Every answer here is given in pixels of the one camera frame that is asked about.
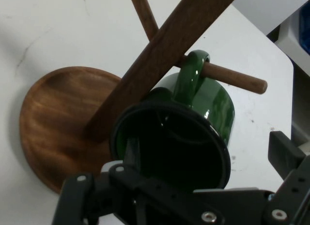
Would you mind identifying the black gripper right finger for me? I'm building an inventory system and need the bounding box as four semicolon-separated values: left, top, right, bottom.
263;131;310;225

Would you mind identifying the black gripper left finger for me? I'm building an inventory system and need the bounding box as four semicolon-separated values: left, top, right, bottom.
52;137;224;225

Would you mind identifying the dark wooden mug tree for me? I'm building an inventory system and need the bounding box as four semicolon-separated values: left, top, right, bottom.
19;0;268;195

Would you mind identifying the green enamel mug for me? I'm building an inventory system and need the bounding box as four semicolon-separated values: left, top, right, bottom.
110;49;236;194

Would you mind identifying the dark blue foam piece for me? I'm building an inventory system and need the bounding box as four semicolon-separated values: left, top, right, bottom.
299;2;310;54

